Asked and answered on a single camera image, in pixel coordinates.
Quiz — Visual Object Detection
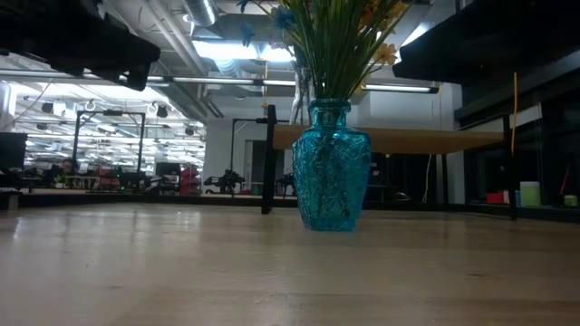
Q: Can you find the person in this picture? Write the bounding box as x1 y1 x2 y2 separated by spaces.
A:
58 157 79 178

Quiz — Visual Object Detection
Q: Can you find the light green container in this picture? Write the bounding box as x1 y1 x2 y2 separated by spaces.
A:
519 180 542 208

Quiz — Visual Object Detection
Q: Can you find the red background cabinet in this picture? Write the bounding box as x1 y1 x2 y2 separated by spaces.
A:
179 165 200 197

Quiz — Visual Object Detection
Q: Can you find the black aluminium table frame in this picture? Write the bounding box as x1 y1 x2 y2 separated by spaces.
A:
0 187 580 224

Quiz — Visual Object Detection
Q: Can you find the teal patterned glass vase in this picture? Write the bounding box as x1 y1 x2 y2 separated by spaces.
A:
292 98 372 233

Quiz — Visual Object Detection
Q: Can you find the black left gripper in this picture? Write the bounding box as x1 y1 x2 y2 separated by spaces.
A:
0 0 162 91

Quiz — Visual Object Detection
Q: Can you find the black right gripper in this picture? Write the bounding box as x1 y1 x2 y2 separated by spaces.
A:
391 0 580 87

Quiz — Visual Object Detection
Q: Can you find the silver ventilation duct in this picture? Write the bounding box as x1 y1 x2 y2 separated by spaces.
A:
103 0 218 119

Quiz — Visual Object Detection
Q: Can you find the black background rig frame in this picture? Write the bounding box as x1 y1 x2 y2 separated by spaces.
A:
71 109 147 178

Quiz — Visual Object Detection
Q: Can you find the yellow artificial flower bunch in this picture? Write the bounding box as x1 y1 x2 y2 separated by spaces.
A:
289 0 411 101

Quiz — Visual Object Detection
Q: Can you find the long ceiling light bar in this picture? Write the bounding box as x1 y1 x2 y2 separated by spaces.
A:
0 68 440 95

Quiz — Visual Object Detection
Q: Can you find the black monitor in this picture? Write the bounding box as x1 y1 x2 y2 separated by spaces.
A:
0 131 28 171

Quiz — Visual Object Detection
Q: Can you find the wooden shelf with black frame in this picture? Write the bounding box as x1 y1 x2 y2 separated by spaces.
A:
260 103 518 222

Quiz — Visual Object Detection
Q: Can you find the blue artificial flower bunch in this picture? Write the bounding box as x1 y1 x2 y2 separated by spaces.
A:
236 0 345 101

